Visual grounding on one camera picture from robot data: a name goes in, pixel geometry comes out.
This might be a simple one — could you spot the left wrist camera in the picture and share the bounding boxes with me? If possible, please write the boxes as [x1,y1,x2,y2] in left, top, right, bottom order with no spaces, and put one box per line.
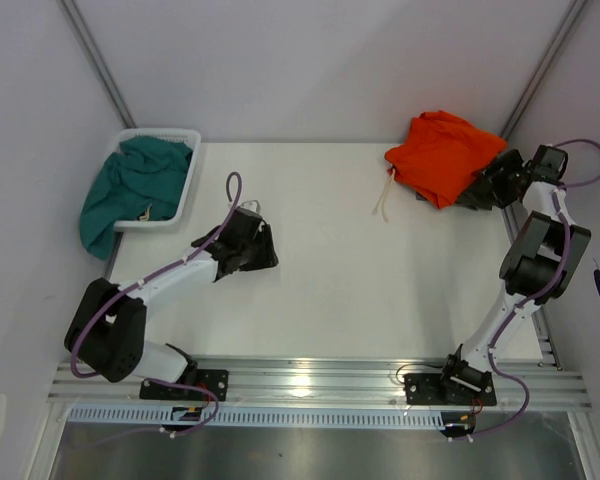
[240,200,261,214]

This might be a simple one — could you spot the white slotted cable duct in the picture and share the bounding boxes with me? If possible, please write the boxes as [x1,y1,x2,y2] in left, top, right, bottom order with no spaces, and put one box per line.
[68,403,445,431]

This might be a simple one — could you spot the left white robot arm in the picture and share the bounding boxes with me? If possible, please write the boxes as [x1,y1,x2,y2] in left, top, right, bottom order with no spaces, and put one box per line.
[64,207,279,400]

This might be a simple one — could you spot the white plastic basket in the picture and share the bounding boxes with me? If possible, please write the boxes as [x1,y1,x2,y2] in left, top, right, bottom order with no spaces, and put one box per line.
[107,127,201,232]

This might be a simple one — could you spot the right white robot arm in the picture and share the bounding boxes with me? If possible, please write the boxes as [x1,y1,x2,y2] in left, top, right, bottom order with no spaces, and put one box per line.
[436,145,592,404]

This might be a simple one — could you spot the aluminium mounting rail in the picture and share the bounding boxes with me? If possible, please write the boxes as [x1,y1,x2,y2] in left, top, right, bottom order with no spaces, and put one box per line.
[47,357,592,412]

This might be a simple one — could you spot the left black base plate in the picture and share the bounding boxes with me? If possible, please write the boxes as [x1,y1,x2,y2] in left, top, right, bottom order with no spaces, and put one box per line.
[139,367,229,402]

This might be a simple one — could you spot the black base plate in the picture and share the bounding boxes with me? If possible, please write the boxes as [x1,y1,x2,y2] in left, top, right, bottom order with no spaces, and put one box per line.
[403,373,497,407]
[139,367,229,402]

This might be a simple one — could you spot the corner aluminium post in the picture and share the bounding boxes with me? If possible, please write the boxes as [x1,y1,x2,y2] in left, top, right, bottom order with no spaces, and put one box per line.
[57,0,137,128]
[500,0,591,141]

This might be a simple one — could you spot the olive green folded shorts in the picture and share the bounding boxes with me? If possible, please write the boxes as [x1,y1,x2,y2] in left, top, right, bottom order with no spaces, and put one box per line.
[416,174,507,210]

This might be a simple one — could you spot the teal shorts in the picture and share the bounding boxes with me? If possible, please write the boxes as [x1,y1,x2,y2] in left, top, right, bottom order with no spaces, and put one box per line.
[79,136,194,260]

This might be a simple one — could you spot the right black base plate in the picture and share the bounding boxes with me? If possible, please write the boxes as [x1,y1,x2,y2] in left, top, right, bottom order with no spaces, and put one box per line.
[403,373,497,407]

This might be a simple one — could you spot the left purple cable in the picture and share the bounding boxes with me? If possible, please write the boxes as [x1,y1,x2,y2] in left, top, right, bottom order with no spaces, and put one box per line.
[69,171,220,441]

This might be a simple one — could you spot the orange shorts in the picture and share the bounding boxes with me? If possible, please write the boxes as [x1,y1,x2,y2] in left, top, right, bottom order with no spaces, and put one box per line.
[372,110,507,221]

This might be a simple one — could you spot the left corner aluminium post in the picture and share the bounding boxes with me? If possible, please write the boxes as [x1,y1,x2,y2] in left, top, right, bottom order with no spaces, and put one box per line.
[57,0,137,128]

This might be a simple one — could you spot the right corner aluminium post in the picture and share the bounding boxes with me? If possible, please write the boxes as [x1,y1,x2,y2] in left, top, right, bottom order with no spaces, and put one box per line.
[500,0,591,141]

